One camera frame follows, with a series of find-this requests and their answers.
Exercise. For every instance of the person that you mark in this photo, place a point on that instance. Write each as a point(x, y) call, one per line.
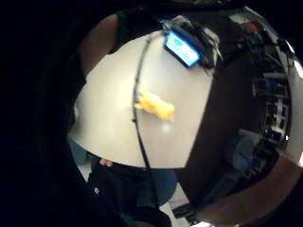
point(121, 189)

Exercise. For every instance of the blue chair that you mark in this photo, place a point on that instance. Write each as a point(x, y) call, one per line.
point(242, 153)
point(165, 184)

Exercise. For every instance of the yellow soft toy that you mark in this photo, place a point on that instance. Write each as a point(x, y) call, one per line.
point(155, 106)

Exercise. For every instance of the shelf rack with boxes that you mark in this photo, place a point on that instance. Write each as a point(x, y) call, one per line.
point(274, 104)

